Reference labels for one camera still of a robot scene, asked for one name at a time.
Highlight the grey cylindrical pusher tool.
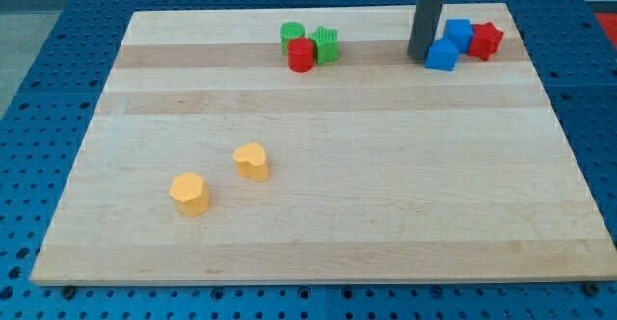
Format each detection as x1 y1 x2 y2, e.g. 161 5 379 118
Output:
407 0 444 61

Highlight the green star block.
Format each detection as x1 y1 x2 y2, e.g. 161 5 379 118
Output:
308 26 339 65

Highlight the wooden board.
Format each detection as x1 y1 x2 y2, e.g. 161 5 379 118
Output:
31 3 616 286

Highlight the red star block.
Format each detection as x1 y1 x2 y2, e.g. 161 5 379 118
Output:
467 22 504 61

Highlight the yellow heart block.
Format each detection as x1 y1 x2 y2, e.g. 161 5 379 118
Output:
232 142 270 182

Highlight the red cylinder block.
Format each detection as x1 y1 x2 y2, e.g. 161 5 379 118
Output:
287 38 314 73

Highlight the yellow hexagon block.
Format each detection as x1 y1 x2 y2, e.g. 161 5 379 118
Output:
169 172 210 217

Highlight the blue cube block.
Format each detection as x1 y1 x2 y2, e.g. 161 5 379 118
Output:
443 19 474 53

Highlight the green cylinder block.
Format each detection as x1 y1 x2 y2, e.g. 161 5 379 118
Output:
279 21 305 55

